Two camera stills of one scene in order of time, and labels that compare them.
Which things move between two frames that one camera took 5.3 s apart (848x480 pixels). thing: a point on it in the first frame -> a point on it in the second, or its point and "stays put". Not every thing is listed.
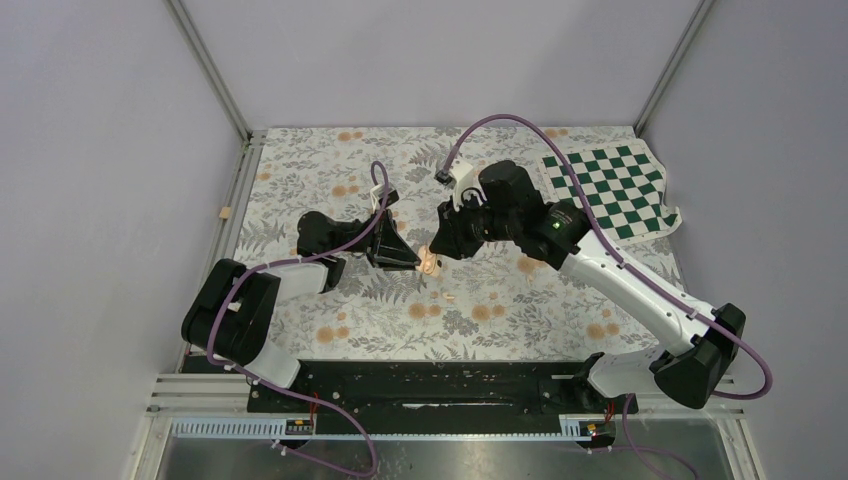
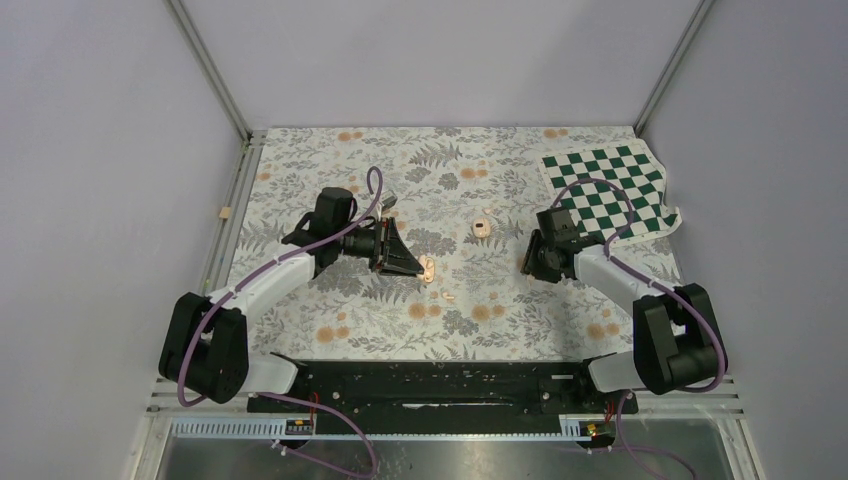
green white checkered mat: x=626 y=186 stays put
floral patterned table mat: x=419 y=242 stays put
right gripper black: x=450 y=240 -> x=548 y=275
